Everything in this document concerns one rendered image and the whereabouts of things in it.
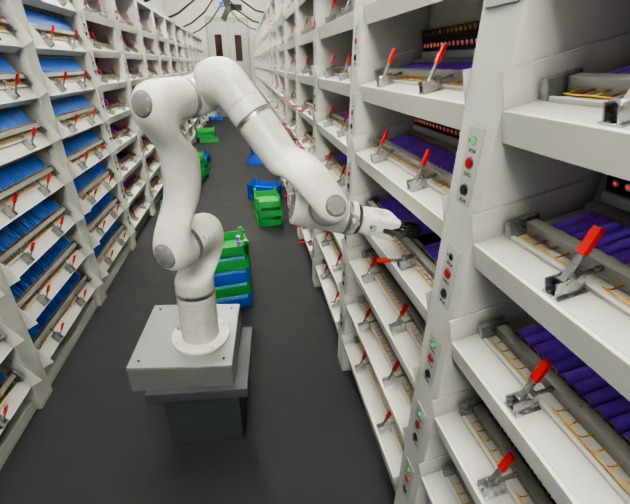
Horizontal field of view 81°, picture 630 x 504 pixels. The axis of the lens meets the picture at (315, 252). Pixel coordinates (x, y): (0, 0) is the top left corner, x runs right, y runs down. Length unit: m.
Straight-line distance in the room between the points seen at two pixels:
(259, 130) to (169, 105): 0.21
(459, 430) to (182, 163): 0.87
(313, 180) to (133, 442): 1.18
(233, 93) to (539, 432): 0.81
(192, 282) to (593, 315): 0.97
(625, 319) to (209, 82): 0.82
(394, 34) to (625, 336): 1.00
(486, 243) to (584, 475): 0.32
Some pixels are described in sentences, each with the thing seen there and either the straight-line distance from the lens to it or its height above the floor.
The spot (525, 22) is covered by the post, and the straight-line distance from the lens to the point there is 0.60.
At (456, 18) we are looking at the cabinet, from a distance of 1.17.
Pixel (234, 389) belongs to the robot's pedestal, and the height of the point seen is 0.28.
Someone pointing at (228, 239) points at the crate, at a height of 0.33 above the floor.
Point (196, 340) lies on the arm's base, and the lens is 1.30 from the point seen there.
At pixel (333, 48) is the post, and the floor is 1.27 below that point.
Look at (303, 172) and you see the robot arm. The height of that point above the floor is 1.01.
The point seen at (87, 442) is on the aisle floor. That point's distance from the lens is 1.69.
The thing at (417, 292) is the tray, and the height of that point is 0.75.
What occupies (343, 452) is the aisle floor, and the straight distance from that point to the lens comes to 1.48.
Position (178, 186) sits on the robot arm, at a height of 0.92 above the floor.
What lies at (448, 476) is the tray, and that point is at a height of 0.37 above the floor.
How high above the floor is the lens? 1.21
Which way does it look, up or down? 27 degrees down
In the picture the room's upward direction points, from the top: 1 degrees clockwise
